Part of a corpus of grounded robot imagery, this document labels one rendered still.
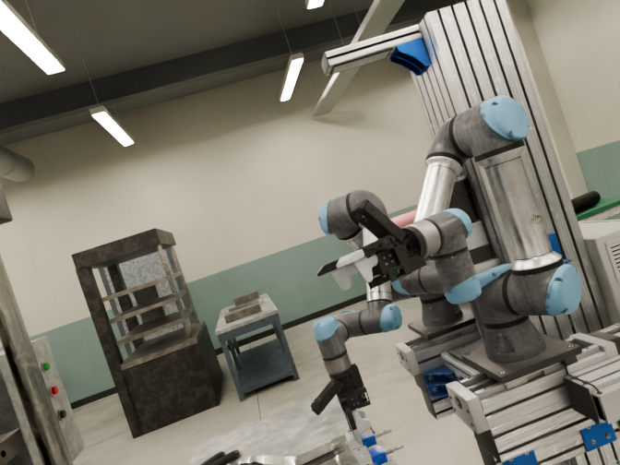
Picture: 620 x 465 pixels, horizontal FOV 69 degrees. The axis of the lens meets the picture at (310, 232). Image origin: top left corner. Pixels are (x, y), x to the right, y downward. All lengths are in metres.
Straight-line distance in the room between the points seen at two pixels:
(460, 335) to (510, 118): 0.90
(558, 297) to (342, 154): 7.16
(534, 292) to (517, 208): 0.20
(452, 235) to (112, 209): 7.34
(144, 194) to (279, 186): 2.24
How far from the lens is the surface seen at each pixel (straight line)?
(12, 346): 1.38
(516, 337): 1.30
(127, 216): 7.97
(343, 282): 0.86
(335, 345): 1.32
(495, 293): 1.25
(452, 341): 1.77
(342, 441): 1.50
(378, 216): 0.87
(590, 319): 1.64
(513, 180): 1.16
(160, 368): 5.31
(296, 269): 7.82
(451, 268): 0.97
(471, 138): 1.17
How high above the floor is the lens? 1.53
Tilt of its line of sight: 1 degrees down
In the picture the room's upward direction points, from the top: 19 degrees counter-clockwise
